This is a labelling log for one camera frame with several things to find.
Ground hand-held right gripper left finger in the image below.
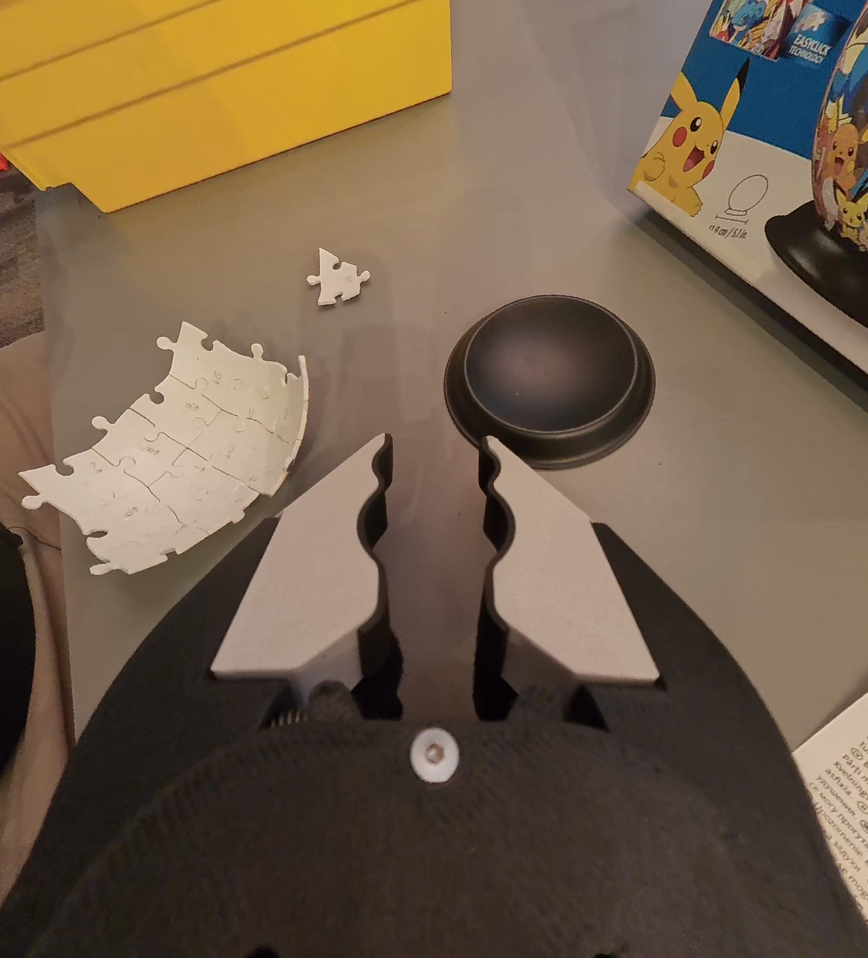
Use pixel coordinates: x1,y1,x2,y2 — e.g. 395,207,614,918
210,433,405,723

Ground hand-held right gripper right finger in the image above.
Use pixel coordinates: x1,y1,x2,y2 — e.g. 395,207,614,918
473,436,661,723

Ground white joined puzzle pieces section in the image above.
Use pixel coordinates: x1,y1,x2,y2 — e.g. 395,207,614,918
18,322,310,576

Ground black round puzzle ball stand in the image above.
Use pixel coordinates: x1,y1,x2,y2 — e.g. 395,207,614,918
443,295,658,471

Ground single white puzzle piece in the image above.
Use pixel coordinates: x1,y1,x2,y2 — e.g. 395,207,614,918
307,247,372,308

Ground yellow plastic bin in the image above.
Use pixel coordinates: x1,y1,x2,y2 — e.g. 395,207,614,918
0,0,453,215

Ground blue puzzle ball box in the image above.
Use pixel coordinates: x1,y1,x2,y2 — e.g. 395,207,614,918
627,0,868,410

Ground person's beige pants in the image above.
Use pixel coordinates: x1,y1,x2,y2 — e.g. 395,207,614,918
0,358,77,958

